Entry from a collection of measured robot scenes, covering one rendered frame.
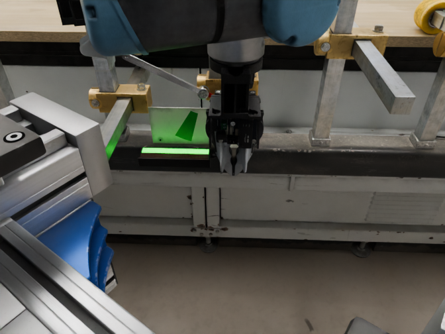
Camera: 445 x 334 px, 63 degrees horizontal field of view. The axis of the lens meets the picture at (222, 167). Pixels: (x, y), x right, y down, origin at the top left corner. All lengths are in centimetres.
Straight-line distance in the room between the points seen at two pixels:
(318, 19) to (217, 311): 118
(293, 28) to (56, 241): 32
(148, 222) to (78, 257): 105
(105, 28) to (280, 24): 14
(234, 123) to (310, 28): 19
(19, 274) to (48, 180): 11
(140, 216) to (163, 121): 67
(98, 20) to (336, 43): 58
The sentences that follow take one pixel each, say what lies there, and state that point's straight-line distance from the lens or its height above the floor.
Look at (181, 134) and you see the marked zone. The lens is 89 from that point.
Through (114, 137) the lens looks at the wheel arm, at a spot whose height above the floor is 81.
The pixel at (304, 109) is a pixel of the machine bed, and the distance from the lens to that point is 111.
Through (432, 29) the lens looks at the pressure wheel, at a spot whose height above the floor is 91.
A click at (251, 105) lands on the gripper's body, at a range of 51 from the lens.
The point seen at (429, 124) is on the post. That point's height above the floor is 77.
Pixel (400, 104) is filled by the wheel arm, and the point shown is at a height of 95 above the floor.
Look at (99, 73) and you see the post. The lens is 87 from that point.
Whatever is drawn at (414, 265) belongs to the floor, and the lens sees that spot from 170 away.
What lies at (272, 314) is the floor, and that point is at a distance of 141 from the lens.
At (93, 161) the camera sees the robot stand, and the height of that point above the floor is 95.
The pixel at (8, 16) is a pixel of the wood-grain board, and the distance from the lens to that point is 130.
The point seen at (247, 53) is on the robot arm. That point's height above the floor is 104.
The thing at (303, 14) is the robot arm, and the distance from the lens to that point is 35.
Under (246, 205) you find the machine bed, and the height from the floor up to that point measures 25.
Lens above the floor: 121
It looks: 38 degrees down
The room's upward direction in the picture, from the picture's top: straight up
